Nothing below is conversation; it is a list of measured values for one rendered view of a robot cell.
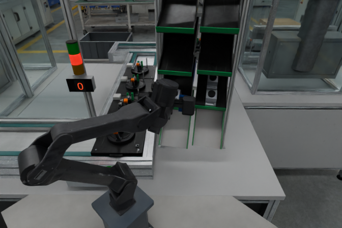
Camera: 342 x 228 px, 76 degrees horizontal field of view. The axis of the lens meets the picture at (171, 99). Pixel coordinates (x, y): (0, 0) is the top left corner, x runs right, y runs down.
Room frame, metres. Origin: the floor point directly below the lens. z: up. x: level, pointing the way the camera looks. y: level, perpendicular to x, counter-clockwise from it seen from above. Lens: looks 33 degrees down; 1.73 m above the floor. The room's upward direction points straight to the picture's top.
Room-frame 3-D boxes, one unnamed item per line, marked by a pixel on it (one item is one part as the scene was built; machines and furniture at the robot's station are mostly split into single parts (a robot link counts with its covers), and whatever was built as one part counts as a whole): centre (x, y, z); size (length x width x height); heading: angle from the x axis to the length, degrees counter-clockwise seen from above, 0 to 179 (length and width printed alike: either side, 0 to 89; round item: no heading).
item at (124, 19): (6.16, 1.17, 0.36); 0.60 x 0.40 x 0.15; 94
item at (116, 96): (1.09, 0.25, 1.01); 0.24 x 0.24 x 0.13; 0
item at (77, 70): (0.95, 0.44, 1.28); 0.05 x 0.05 x 0.05
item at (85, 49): (2.89, 0.85, 0.73); 0.62 x 0.42 x 0.23; 90
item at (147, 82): (1.34, 0.25, 1.01); 0.24 x 0.24 x 0.13; 0
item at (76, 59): (0.95, 0.44, 1.33); 0.05 x 0.05 x 0.05
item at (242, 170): (1.28, 0.25, 0.84); 1.50 x 1.41 x 0.03; 90
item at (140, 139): (0.83, 0.25, 0.96); 0.24 x 0.24 x 0.02; 0
